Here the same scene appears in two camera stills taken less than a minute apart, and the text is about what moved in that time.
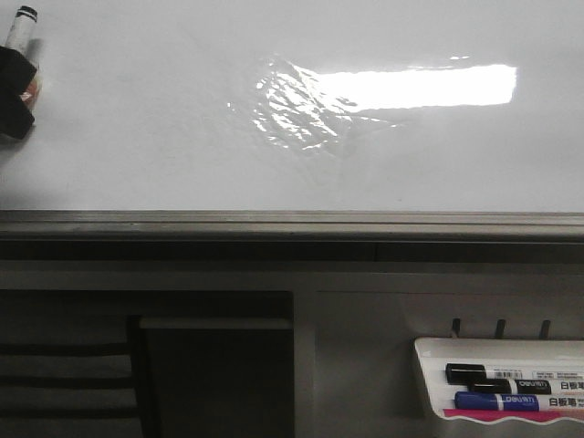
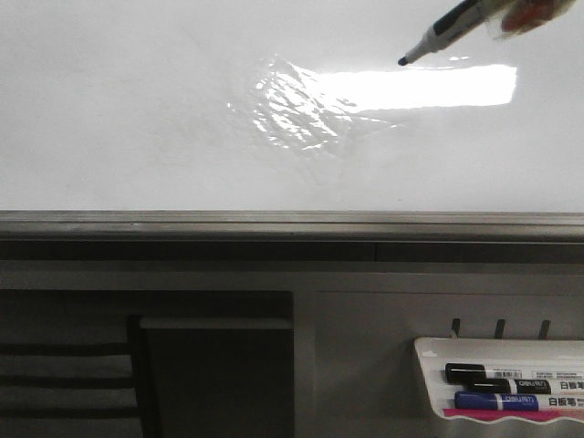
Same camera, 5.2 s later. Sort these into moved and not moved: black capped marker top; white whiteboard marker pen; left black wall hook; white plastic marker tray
Moved: white whiteboard marker pen
Not moved: black capped marker top; white plastic marker tray; left black wall hook
